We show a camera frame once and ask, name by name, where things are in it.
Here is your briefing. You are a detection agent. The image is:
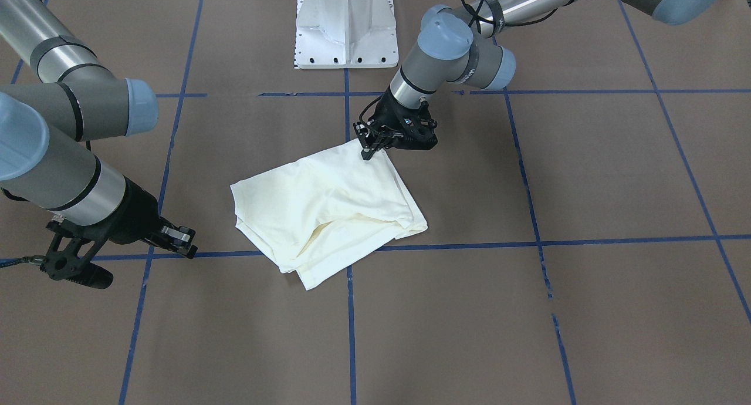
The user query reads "white camera mast base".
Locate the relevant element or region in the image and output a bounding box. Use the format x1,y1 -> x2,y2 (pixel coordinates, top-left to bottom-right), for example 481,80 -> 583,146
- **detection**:
293,0 -> 400,70

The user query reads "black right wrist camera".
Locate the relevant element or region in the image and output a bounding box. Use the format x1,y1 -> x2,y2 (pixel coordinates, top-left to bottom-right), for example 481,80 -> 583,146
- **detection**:
40,220 -> 113,289

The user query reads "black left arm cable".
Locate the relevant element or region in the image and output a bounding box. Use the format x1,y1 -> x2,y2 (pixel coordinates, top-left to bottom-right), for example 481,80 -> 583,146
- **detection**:
458,0 -> 564,38

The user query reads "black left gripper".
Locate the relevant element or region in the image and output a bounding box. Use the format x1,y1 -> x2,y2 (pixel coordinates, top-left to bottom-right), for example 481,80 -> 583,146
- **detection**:
355,89 -> 429,161

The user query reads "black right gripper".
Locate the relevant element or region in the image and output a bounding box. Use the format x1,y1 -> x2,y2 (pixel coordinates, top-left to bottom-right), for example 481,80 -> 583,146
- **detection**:
106,178 -> 198,259

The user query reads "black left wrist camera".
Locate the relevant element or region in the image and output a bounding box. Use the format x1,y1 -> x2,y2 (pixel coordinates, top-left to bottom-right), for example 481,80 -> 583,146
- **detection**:
387,99 -> 438,150

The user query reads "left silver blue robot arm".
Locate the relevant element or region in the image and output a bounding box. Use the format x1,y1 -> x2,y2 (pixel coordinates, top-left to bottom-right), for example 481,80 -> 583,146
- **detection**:
353,0 -> 717,161

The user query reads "cream long-sleeve cat shirt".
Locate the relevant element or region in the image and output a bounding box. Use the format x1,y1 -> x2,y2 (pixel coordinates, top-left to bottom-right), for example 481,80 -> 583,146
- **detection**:
230,140 -> 428,290

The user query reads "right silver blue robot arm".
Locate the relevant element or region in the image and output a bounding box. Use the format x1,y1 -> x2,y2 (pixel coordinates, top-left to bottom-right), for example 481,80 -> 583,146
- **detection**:
2,0 -> 197,258

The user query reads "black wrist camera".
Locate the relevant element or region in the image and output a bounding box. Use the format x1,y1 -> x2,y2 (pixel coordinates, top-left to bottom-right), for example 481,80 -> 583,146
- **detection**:
387,99 -> 438,150
40,220 -> 113,289

